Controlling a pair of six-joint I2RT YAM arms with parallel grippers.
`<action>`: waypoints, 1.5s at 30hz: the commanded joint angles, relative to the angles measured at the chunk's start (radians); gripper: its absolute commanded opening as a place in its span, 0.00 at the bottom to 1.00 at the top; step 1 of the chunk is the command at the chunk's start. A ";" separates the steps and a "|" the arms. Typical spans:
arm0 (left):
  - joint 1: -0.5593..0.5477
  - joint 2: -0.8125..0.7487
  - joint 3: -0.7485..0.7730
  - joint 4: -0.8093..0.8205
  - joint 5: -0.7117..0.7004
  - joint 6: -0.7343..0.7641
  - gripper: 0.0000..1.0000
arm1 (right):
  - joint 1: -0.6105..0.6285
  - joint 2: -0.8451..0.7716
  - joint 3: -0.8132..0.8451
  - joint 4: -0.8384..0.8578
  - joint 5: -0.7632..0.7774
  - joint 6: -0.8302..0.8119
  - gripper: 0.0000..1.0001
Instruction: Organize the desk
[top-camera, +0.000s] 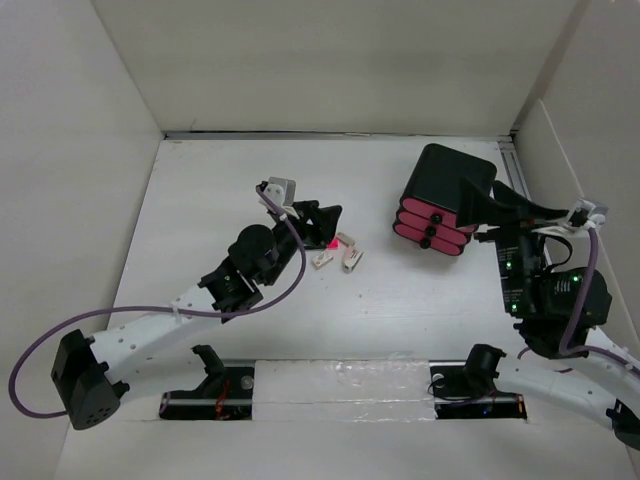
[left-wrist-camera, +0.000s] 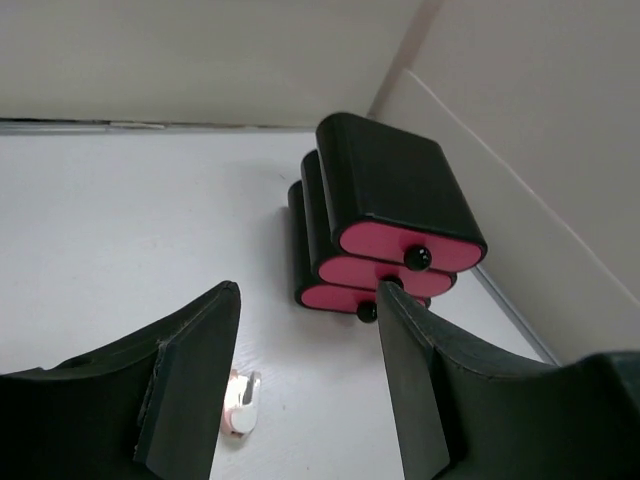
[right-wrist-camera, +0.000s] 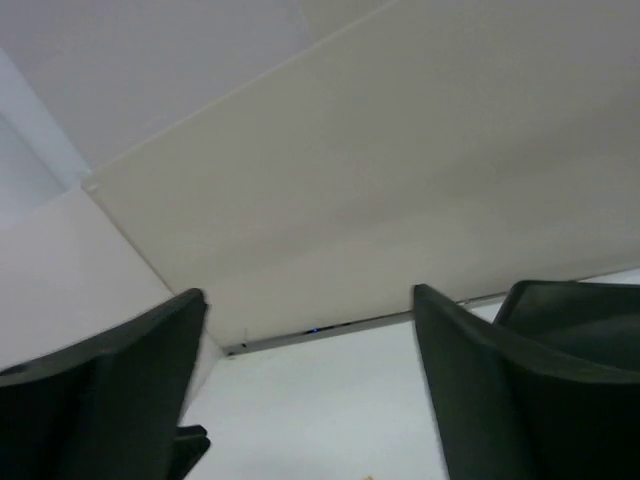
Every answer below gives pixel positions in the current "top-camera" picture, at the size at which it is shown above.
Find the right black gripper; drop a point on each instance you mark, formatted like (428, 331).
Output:
(504, 206)

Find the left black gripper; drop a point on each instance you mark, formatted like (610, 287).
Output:
(313, 221)

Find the beige clip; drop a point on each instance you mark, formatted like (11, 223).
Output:
(352, 254)
(322, 259)

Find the black drawer cabinet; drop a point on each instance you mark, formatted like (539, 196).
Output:
(436, 176)

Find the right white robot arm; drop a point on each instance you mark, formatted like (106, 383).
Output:
(547, 263)

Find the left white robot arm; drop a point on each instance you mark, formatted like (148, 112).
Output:
(95, 375)

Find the pink middle drawer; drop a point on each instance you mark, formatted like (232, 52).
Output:
(425, 224)

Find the pink bottom drawer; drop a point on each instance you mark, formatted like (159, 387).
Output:
(428, 241)

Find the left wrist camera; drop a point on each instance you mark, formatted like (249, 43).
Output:
(280, 191)

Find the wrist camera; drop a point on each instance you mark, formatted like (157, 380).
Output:
(587, 213)
(280, 191)

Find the aluminium rail right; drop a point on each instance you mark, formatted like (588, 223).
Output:
(513, 168)

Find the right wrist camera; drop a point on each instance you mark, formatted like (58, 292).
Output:
(587, 213)

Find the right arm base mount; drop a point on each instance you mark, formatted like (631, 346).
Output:
(466, 390)

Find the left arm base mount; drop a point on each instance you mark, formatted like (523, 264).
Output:
(224, 394)

